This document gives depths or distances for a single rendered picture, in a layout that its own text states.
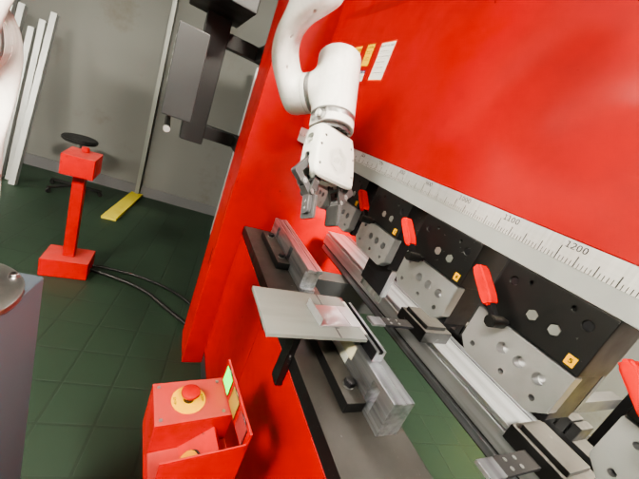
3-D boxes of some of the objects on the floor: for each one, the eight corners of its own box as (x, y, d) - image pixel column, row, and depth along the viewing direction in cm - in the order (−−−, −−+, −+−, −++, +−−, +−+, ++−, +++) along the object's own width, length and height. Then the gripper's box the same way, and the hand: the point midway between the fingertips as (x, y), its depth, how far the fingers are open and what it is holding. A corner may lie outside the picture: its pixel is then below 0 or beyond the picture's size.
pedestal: (48, 259, 211) (63, 138, 186) (93, 265, 223) (112, 152, 198) (36, 275, 194) (50, 143, 170) (86, 280, 206) (106, 159, 181)
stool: (108, 193, 343) (117, 143, 327) (90, 204, 304) (99, 148, 287) (58, 179, 328) (65, 126, 312) (32, 189, 289) (38, 130, 272)
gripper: (345, 150, 68) (336, 233, 65) (282, 113, 56) (268, 212, 53) (374, 142, 62) (365, 231, 59) (311, 99, 51) (297, 208, 48)
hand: (320, 213), depth 57 cm, fingers open, 5 cm apart
